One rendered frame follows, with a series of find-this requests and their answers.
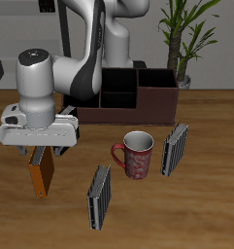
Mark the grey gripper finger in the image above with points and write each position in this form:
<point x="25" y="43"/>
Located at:
<point x="59" y="150"/>
<point x="21" y="150"/>

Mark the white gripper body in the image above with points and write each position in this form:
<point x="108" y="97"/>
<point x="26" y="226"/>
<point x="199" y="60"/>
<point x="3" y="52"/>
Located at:
<point x="40" y="136"/>

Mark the orange book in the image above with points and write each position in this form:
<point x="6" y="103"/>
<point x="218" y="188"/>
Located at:
<point x="45" y="175"/>

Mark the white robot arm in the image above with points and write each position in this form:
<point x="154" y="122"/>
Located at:
<point x="89" y="48"/>

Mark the black and white striped book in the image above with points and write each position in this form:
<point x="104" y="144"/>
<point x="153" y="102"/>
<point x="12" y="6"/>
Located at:
<point x="175" y="150"/>
<point x="100" y="197"/>

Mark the dark brown desk caddy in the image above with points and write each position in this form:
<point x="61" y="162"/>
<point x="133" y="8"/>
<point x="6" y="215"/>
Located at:
<point x="154" y="103"/>

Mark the red patterned mug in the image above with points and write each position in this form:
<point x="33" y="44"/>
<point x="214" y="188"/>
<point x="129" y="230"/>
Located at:
<point x="138" y="162"/>

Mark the green pot plant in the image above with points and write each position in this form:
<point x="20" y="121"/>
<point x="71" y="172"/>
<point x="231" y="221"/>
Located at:
<point x="175" y="42"/>

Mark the black upright post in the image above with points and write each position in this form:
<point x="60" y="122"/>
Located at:
<point x="65" y="32"/>

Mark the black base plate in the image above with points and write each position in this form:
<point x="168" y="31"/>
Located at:
<point x="139" y="64"/>

